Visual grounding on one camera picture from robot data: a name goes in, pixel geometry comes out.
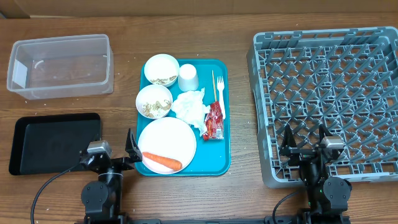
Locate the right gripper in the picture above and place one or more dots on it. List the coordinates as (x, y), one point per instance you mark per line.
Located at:
(288, 147)

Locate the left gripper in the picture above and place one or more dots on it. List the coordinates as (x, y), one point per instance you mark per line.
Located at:
(129, 163)

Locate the orange carrot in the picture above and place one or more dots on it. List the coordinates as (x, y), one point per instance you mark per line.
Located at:
(165, 161)

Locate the pink bowl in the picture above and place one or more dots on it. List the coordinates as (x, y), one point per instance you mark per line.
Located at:
(150, 94)

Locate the white bowl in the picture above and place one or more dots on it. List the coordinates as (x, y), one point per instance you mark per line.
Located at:
(162, 69)

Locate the food scraps pile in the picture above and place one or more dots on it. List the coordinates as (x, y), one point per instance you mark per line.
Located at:
(156, 109)

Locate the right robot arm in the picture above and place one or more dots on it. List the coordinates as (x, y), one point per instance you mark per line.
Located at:
(327, 196)

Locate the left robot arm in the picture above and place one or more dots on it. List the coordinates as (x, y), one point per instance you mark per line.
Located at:
(102, 198)

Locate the grey dishwasher rack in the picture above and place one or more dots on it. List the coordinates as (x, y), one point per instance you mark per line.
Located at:
(345, 79)

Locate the white round plate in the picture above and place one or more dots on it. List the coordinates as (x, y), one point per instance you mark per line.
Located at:
(167, 137)

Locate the teal serving tray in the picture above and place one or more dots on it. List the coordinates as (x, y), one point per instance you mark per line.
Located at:
(212, 157)

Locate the crumpled white napkin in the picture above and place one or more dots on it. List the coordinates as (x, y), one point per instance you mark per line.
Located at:
(189, 108)

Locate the red snack wrapper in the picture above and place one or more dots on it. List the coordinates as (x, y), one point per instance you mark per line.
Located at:
(214, 123)

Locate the white paper cup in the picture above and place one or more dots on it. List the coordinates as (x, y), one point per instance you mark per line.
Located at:
(188, 78)

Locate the black plastic tray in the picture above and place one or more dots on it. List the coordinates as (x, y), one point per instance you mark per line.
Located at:
(52, 143)

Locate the white plastic fork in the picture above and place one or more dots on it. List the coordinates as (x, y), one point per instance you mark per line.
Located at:
(220, 88)

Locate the wooden chopstick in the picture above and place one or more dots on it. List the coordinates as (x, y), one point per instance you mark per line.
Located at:
(214, 85)

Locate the clear plastic bin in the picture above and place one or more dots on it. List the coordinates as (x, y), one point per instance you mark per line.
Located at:
(60, 67)

